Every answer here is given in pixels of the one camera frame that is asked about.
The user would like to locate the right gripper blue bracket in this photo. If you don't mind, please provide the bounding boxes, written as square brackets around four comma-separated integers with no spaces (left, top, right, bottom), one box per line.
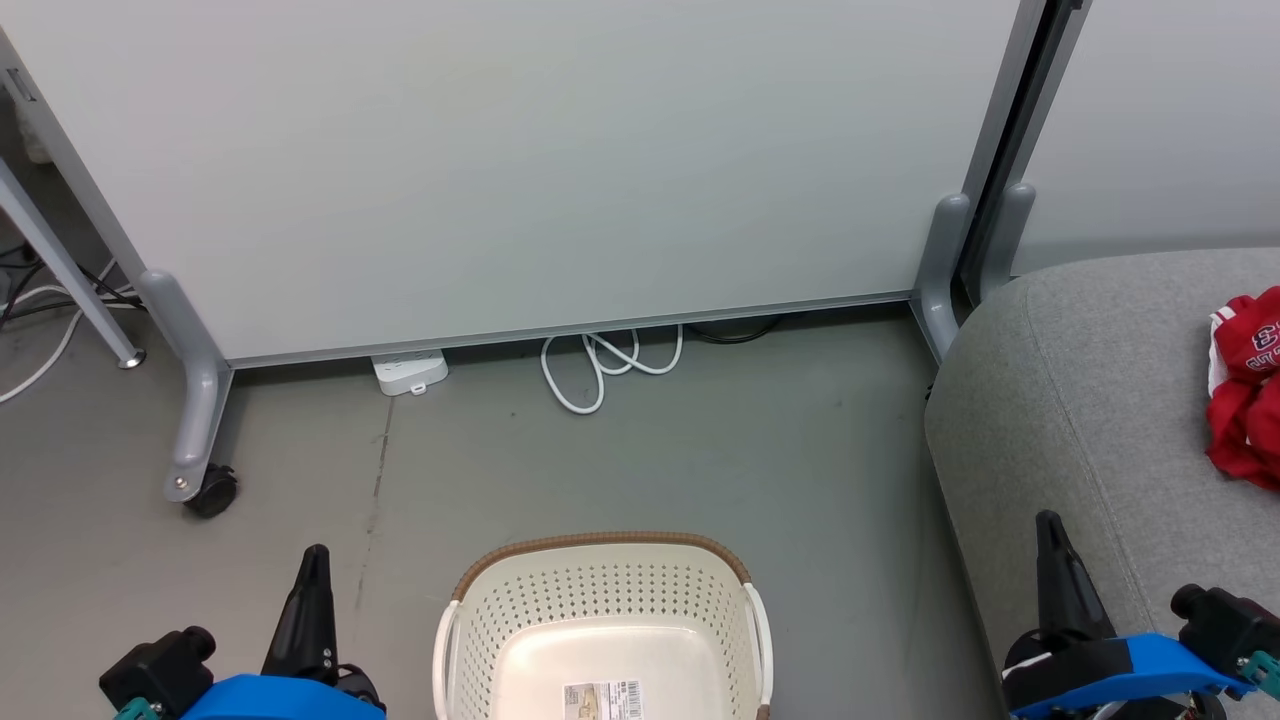
[1003,509,1256,720]

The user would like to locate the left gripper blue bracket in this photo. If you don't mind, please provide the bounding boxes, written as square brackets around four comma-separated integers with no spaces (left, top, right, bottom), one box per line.
[180,544,389,720]

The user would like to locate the red garment with white stripes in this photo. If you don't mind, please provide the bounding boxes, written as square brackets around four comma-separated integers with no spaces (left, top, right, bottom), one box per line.
[1205,378,1280,493]

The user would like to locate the grey fabric sofa seat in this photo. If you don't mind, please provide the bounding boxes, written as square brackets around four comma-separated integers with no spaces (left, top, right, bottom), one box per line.
[925,248,1280,720]

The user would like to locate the cream perforated laundry basket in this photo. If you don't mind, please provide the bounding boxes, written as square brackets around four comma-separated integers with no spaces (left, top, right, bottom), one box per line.
[432,532,773,720]

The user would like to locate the black caster wheel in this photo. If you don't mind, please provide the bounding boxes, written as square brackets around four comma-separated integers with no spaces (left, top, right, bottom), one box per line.
[185,463,239,519]

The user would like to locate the grey partition leg with caster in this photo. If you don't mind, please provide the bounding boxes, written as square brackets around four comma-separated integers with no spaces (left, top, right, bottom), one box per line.
[138,268,233,503]

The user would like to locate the white power strip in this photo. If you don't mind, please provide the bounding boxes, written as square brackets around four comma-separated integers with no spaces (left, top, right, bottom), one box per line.
[372,348,449,397]

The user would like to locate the white barcode sticker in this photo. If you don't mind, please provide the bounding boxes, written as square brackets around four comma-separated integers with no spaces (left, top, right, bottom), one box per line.
[562,680,643,720]

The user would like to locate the grey slanted table leg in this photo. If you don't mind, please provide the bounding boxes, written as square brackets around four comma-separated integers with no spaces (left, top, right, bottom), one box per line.
[0,155,147,369]

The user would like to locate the white partition panel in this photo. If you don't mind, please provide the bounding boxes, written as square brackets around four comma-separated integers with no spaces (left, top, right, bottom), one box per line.
[1010,0,1280,277]

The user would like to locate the large white partition board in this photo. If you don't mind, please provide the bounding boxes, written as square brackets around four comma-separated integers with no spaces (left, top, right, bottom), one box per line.
[0,0,1051,369]

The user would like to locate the white coiled cable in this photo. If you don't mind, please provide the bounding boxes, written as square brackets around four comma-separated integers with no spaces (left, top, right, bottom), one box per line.
[540,322,686,415]

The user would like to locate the white floor cable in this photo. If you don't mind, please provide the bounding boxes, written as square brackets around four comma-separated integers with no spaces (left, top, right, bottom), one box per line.
[0,260,141,404]

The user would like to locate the black cable under board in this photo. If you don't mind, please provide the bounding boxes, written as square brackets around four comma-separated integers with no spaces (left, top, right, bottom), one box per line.
[685,314,787,347]

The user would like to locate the black floor cables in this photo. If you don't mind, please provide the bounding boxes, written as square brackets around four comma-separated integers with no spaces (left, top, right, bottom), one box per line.
[0,245,136,327]

